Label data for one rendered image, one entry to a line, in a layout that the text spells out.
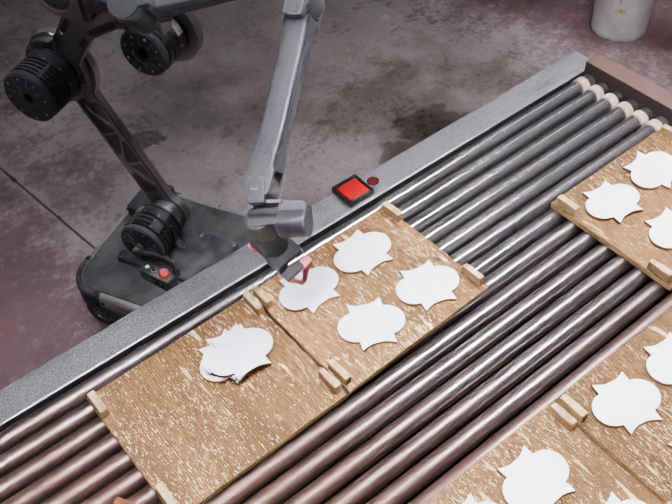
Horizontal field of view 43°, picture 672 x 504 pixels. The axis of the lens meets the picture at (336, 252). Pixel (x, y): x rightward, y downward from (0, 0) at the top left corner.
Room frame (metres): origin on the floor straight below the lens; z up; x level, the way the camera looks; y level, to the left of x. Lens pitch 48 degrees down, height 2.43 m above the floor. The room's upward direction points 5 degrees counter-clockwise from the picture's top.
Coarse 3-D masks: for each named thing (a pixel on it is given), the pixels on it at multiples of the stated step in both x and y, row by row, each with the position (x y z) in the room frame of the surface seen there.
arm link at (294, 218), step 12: (252, 180) 1.22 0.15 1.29; (264, 180) 1.22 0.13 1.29; (252, 192) 1.20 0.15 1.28; (264, 192) 1.20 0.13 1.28; (252, 204) 1.20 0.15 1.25; (264, 204) 1.20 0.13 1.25; (276, 204) 1.19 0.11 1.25; (288, 204) 1.18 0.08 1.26; (300, 204) 1.17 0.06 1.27; (276, 216) 1.16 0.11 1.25; (288, 216) 1.15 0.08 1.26; (300, 216) 1.15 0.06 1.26; (312, 216) 1.17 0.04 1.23; (288, 228) 1.14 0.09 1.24; (300, 228) 1.13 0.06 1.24; (312, 228) 1.16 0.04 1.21
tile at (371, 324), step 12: (360, 312) 1.15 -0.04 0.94; (372, 312) 1.15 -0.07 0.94; (384, 312) 1.14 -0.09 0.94; (396, 312) 1.14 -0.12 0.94; (348, 324) 1.12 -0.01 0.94; (360, 324) 1.12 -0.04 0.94; (372, 324) 1.11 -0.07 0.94; (384, 324) 1.11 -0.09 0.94; (396, 324) 1.11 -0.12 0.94; (348, 336) 1.09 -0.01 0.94; (360, 336) 1.08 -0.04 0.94; (372, 336) 1.08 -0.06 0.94; (384, 336) 1.08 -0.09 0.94
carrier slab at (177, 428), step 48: (192, 336) 1.13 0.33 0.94; (288, 336) 1.11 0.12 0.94; (144, 384) 1.01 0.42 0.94; (192, 384) 1.00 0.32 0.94; (240, 384) 0.99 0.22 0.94; (288, 384) 0.98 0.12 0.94; (144, 432) 0.90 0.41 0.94; (192, 432) 0.89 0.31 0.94; (240, 432) 0.88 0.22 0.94; (288, 432) 0.87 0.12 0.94; (192, 480) 0.79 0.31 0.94
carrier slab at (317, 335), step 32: (384, 224) 1.41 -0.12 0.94; (320, 256) 1.33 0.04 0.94; (416, 256) 1.30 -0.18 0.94; (448, 256) 1.30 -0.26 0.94; (352, 288) 1.22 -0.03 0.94; (384, 288) 1.22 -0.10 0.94; (480, 288) 1.19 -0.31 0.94; (288, 320) 1.15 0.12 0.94; (320, 320) 1.14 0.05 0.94; (416, 320) 1.12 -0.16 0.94; (320, 352) 1.06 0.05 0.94; (352, 352) 1.05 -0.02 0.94; (384, 352) 1.04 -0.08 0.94; (352, 384) 0.97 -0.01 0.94
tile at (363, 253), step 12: (348, 240) 1.36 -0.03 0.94; (360, 240) 1.36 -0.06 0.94; (372, 240) 1.36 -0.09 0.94; (384, 240) 1.35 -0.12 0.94; (348, 252) 1.33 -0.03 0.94; (360, 252) 1.32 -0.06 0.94; (372, 252) 1.32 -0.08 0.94; (384, 252) 1.32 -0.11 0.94; (336, 264) 1.29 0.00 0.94; (348, 264) 1.29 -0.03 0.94; (360, 264) 1.29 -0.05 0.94; (372, 264) 1.28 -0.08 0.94
